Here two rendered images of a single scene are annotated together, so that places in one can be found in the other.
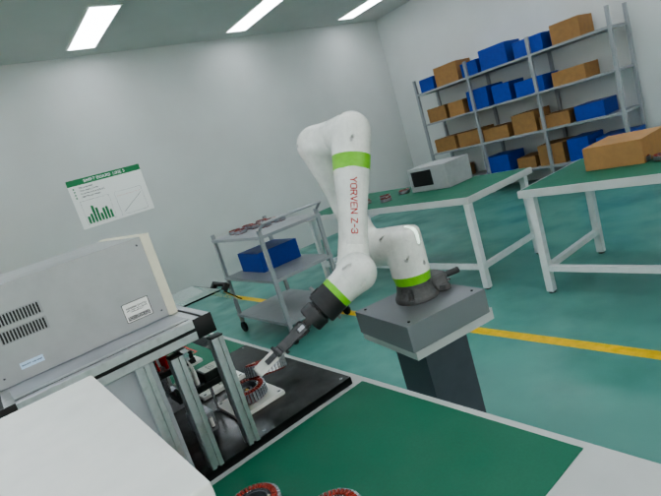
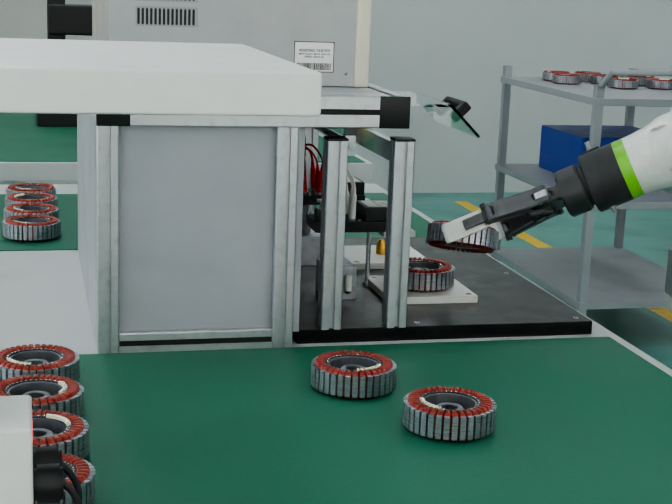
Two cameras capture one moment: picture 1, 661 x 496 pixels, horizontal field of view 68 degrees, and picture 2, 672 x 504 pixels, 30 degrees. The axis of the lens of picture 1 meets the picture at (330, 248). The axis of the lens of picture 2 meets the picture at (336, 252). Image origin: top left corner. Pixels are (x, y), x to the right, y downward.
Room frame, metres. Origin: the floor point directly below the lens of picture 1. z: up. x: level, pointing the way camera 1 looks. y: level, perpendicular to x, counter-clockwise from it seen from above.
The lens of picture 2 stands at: (-0.63, -0.25, 1.28)
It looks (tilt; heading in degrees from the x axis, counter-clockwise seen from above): 12 degrees down; 21
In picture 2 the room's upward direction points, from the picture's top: 2 degrees clockwise
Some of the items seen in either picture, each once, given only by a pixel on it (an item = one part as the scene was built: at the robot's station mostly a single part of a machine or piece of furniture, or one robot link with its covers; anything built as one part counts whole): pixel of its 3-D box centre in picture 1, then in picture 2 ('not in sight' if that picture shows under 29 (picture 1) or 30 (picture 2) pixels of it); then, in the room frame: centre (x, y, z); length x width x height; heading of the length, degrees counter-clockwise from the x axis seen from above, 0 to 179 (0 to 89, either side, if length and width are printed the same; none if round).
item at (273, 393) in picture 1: (250, 399); (419, 288); (1.32, 0.35, 0.78); 0.15 x 0.15 x 0.01; 35
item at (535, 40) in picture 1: (535, 44); not in sight; (6.83, -3.43, 1.89); 0.42 x 0.42 x 0.21; 33
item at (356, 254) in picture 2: (215, 382); (380, 256); (1.51, 0.48, 0.78); 0.15 x 0.15 x 0.01; 35
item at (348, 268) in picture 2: (202, 419); (335, 277); (1.23, 0.46, 0.80); 0.08 x 0.05 x 0.06; 35
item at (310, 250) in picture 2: (171, 400); (304, 246); (1.43, 0.60, 0.80); 0.08 x 0.05 x 0.06; 35
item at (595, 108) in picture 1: (596, 108); not in sight; (6.34, -3.77, 0.87); 0.42 x 0.36 x 0.19; 127
